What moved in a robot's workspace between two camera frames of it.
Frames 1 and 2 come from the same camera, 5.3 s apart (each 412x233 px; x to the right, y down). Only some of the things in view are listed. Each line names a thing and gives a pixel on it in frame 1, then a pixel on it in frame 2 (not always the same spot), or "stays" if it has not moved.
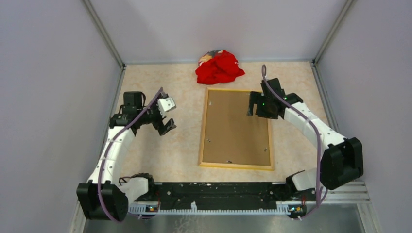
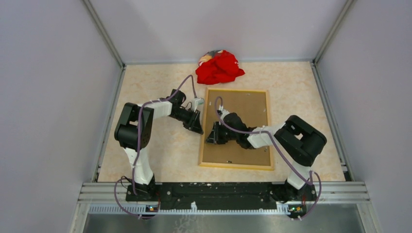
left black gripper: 162,128 → 194,123
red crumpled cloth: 217,66 stays
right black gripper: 255,98 → 213,138
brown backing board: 231,136 stays
